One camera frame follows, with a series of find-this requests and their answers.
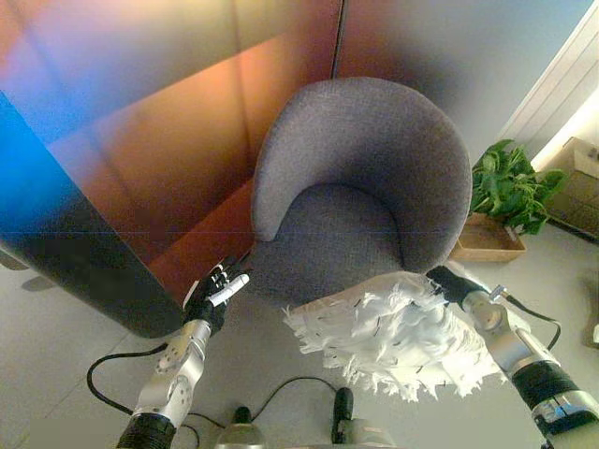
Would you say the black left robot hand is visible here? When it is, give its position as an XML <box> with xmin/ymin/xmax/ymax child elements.
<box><xmin>183</xmin><ymin>261</ymin><xmax>252</xmax><ymax>329</ymax></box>

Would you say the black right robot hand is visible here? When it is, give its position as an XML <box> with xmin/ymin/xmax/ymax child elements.
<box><xmin>426</xmin><ymin>266</ymin><xmax>473</xmax><ymax>311</ymax></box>

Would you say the white feather duster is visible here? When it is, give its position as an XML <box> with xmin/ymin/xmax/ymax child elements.
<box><xmin>280</xmin><ymin>272</ymin><xmax>510</xmax><ymax>404</ymax></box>

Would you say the shallow wooden planter box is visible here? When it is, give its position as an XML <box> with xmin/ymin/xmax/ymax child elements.
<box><xmin>450</xmin><ymin>211</ymin><xmax>528</xmax><ymax>264</ymax></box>

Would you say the green leafy potted plant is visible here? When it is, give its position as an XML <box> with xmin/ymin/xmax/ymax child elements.
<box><xmin>469</xmin><ymin>138</ymin><xmax>570</xmax><ymax>238</ymax></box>

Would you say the dark curved partition panel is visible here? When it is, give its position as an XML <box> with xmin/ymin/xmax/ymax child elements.
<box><xmin>0</xmin><ymin>91</ymin><xmax>184</xmax><ymax>340</ymax></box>

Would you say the grey fabric tub armchair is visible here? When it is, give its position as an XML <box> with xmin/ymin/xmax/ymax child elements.
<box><xmin>241</xmin><ymin>77</ymin><xmax>474</xmax><ymax>306</ymax></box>

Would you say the silver left robot leg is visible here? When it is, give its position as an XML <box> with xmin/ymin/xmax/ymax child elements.
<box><xmin>213</xmin><ymin>405</ymin><xmax>264</xmax><ymax>449</ymax></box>

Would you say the silver robot leg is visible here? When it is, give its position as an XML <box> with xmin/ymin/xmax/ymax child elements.
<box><xmin>213</xmin><ymin>405</ymin><xmax>264</xmax><ymax>449</ymax></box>
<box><xmin>329</xmin><ymin>386</ymin><xmax>400</xmax><ymax>449</ymax></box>

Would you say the beige low cabinet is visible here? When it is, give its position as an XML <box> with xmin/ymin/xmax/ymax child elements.
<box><xmin>530</xmin><ymin>135</ymin><xmax>599</xmax><ymax>240</ymax></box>

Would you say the silver right robot leg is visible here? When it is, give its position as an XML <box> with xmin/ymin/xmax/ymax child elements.
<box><xmin>329</xmin><ymin>386</ymin><xmax>400</xmax><ymax>449</ymax></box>

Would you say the grey furniture foot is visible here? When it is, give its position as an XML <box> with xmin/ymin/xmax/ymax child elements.
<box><xmin>0</xmin><ymin>246</ymin><xmax>30</xmax><ymax>273</ymax></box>

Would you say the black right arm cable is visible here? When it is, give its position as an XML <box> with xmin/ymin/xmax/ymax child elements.
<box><xmin>504</xmin><ymin>291</ymin><xmax>562</xmax><ymax>353</ymax></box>

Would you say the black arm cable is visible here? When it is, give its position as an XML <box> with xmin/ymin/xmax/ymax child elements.
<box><xmin>87</xmin><ymin>342</ymin><xmax>170</xmax><ymax>418</ymax></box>
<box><xmin>504</xmin><ymin>291</ymin><xmax>562</xmax><ymax>353</ymax></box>

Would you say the thin black floor cable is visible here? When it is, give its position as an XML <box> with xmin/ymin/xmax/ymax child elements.
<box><xmin>176</xmin><ymin>376</ymin><xmax>339</xmax><ymax>432</ymax></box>

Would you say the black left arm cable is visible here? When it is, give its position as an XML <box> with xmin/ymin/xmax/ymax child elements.
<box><xmin>87</xmin><ymin>342</ymin><xmax>170</xmax><ymax>418</ymax></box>

